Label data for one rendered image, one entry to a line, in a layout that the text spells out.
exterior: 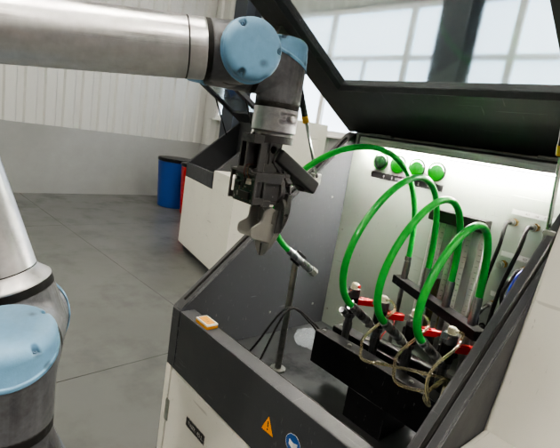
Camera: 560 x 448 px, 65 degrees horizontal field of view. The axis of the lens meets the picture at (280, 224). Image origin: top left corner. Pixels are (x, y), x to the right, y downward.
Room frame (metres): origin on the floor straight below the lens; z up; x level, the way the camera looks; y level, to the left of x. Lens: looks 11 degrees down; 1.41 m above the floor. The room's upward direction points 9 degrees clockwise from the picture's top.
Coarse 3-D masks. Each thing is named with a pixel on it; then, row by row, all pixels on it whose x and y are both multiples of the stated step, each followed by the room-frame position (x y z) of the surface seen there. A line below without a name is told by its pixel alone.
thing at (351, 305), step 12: (408, 180) 0.90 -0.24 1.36; (420, 180) 0.94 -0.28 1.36; (432, 180) 0.96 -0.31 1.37; (432, 192) 0.98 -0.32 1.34; (372, 204) 0.85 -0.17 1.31; (372, 216) 0.83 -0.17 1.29; (360, 228) 0.82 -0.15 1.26; (432, 228) 1.01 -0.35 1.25; (432, 240) 1.01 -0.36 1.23; (348, 252) 0.80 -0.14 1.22; (432, 252) 1.01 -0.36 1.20; (348, 264) 0.80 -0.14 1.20; (420, 288) 1.01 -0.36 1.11; (348, 300) 0.82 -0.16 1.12; (360, 312) 0.84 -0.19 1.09; (372, 324) 0.88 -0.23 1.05
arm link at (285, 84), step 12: (288, 36) 0.72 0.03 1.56; (288, 48) 0.72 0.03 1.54; (300, 48) 0.73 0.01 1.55; (288, 60) 0.72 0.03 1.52; (300, 60) 0.73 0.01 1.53; (276, 72) 0.71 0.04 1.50; (288, 72) 0.72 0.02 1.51; (300, 72) 0.74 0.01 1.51; (264, 84) 0.72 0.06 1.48; (276, 84) 0.72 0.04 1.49; (288, 84) 0.72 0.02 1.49; (300, 84) 0.74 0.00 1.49; (264, 96) 0.73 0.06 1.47; (276, 96) 0.72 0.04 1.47; (288, 96) 0.72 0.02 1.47; (300, 96) 0.75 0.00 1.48; (288, 108) 0.73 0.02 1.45
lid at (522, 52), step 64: (256, 0) 1.13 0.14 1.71; (320, 0) 1.03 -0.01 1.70; (384, 0) 0.93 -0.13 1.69; (448, 0) 0.84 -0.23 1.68; (512, 0) 0.78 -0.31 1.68; (320, 64) 1.21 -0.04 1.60; (384, 64) 1.09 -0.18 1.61; (448, 64) 0.98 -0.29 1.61; (512, 64) 0.88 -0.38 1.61; (384, 128) 1.31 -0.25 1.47; (448, 128) 1.13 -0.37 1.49; (512, 128) 1.00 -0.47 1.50
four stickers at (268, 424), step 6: (264, 414) 0.76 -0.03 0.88; (264, 420) 0.76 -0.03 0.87; (270, 420) 0.75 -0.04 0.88; (264, 426) 0.76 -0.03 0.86; (270, 426) 0.75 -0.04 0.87; (270, 432) 0.74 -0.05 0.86; (288, 432) 0.71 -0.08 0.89; (288, 438) 0.71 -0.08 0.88; (294, 438) 0.70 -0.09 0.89; (288, 444) 0.71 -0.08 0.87; (294, 444) 0.70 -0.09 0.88; (300, 444) 0.69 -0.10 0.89
